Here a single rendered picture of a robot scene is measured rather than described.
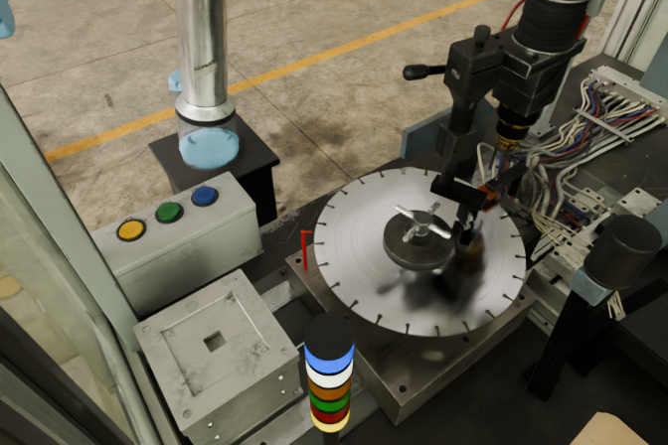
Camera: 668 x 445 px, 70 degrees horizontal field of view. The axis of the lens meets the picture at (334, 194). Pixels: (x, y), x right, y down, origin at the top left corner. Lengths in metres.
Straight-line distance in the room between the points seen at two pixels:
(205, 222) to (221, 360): 0.26
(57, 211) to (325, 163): 1.76
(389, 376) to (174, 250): 0.42
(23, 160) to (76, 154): 2.06
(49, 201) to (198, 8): 0.40
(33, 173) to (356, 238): 0.44
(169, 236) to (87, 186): 1.59
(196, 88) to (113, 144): 1.72
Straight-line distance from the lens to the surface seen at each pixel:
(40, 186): 0.61
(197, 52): 0.90
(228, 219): 0.88
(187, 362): 0.74
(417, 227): 0.72
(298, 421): 0.83
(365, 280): 0.72
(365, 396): 0.85
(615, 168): 1.36
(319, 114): 2.58
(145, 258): 0.87
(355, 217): 0.79
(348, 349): 0.43
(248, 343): 0.74
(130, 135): 2.65
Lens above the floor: 1.55
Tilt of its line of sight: 46 degrees down
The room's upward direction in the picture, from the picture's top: straight up
